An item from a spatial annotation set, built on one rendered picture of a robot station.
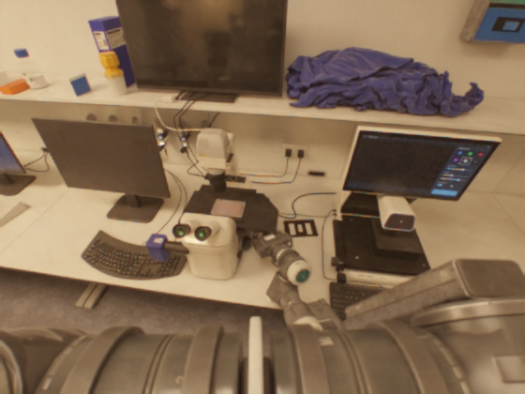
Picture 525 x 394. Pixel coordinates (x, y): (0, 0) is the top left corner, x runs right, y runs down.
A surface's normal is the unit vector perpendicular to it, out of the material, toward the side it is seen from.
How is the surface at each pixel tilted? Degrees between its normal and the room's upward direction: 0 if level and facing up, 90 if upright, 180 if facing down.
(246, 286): 0
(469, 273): 17
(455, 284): 82
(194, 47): 86
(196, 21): 86
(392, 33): 90
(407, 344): 23
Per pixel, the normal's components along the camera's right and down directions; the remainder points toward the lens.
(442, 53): -0.14, 0.66
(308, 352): 0.00, -0.95
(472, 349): -0.50, -0.78
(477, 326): -0.58, -0.44
